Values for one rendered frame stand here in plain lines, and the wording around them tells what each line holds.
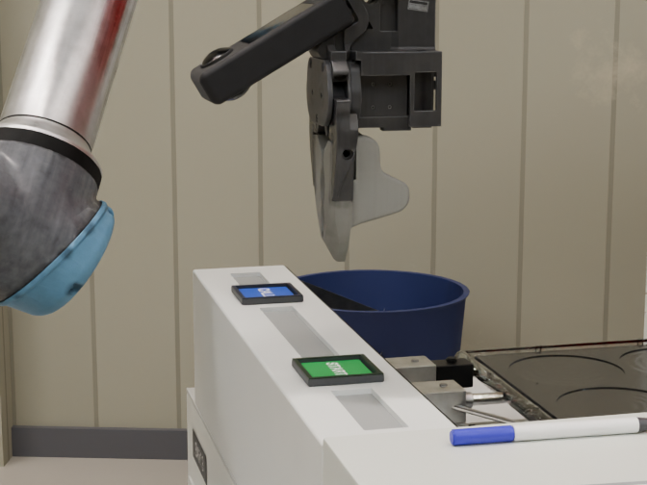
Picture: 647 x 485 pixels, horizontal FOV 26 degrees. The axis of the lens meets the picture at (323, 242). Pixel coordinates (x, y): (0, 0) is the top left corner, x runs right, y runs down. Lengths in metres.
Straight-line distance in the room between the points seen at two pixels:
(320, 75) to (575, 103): 2.59
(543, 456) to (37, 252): 0.51
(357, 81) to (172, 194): 2.65
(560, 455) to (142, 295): 2.86
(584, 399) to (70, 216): 0.46
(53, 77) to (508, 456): 0.59
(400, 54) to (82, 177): 0.36
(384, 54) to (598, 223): 2.65
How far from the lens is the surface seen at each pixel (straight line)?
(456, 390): 1.18
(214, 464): 1.33
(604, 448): 0.87
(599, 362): 1.31
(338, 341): 1.12
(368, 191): 0.98
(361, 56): 0.96
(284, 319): 1.21
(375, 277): 3.43
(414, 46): 0.99
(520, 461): 0.84
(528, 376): 1.26
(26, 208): 1.18
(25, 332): 3.75
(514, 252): 3.58
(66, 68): 1.26
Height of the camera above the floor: 1.24
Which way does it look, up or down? 11 degrees down
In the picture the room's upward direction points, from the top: straight up
